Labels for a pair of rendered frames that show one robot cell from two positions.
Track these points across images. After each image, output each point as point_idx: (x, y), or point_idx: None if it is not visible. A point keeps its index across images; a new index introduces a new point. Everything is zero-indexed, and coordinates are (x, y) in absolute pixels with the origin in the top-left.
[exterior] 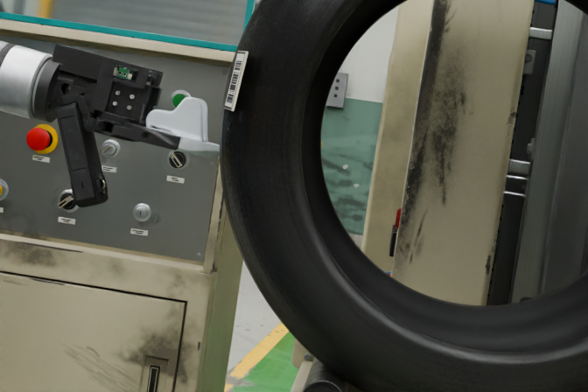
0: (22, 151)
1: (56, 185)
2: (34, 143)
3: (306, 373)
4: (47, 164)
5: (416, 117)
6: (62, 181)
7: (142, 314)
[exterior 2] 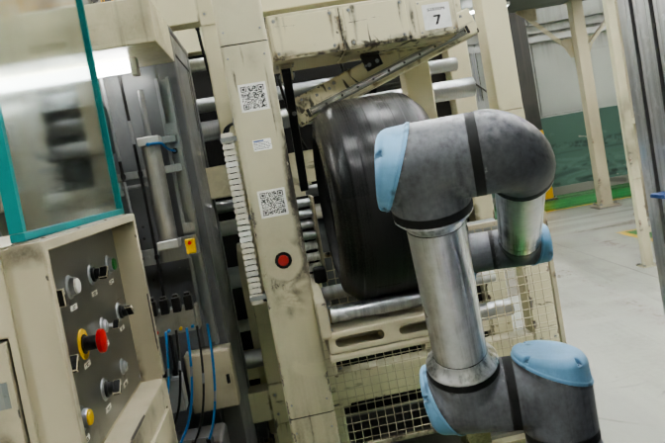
0: (79, 367)
1: (97, 381)
2: (105, 344)
3: (356, 326)
4: (90, 366)
5: (295, 206)
6: (98, 375)
7: (166, 433)
